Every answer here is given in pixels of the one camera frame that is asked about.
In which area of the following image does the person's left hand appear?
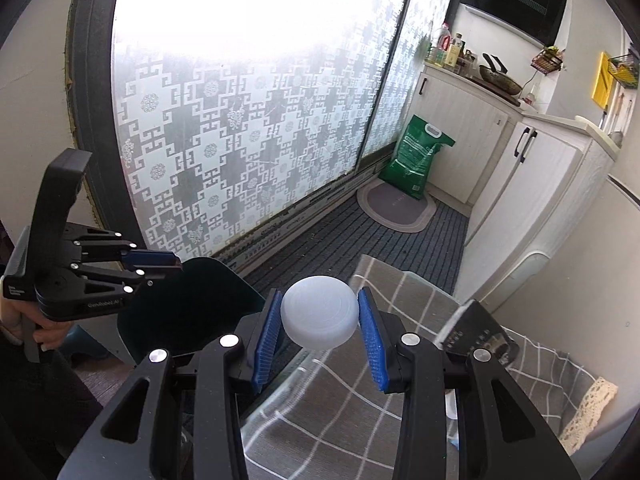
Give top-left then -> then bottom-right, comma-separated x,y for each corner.
0,275 -> 71,352

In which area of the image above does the black wire basket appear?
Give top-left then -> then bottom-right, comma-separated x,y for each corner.
607,50 -> 640,88

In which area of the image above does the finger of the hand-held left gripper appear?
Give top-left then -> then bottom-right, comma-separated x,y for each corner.
65,224 -> 183,272
70,261 -> 168,296

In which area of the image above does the wall rack with plant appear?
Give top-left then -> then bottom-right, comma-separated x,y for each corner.
531,46 -> 563,73

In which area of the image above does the dark teal trash bin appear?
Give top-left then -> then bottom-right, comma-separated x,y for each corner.
116,256 -> 266,416

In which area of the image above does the yellow board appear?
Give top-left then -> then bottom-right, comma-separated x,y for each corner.
591,51 -> 613,108

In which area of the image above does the white appliance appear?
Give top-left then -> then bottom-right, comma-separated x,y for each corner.
452,251 -> 551,313

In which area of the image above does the black tissue pack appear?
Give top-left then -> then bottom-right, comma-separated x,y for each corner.
435,299 -> 521,376

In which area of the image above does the patterned sliding glass door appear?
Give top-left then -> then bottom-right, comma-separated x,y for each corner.
67,0 -> 461,266

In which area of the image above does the grey oval floor mat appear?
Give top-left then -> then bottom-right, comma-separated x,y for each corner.
356,180 -> 437,233

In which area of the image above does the white round plastic lid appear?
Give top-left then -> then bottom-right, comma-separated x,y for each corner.
281,276 -> 360,351

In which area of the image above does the person's left forearm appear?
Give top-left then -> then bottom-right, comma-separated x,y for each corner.
0,340 -> 101,480

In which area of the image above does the red-capped oil bottle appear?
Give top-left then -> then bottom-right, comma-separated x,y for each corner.
431,24 -> 451,66

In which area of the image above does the black frying pan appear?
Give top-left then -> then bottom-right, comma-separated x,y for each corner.
479,52 -> 523,96

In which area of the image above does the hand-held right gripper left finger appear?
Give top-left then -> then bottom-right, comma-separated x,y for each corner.
57,287 -> 286,480

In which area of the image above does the grey checked tablecloth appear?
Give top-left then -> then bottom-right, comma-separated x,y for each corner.
240,254 -> 601,480

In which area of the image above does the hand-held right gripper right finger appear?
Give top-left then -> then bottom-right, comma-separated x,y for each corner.
356,287 -> 583,480

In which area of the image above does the green rice bag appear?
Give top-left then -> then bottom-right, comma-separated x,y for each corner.
378,114 -> 456,202

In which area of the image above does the dark ribbed floor mat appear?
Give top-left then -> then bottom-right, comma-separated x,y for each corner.
240,195 -> 471,296

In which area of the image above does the yellow sauce bottle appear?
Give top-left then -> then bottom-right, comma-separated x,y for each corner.
445,32 -> 463,71

